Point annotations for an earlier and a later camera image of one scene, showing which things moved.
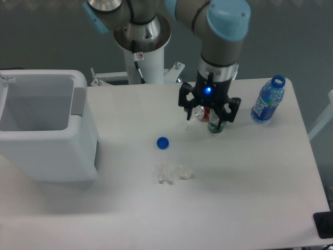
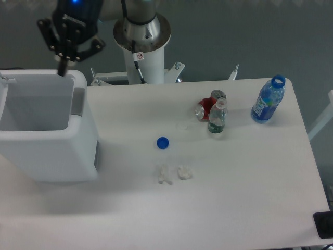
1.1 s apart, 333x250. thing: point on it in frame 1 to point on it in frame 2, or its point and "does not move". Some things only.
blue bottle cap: x=163 y=143 does not move
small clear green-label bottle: x=214 y=121 does not move
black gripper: x=208 y=92 to x=77 y=21
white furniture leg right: x=327 y=115 does not move
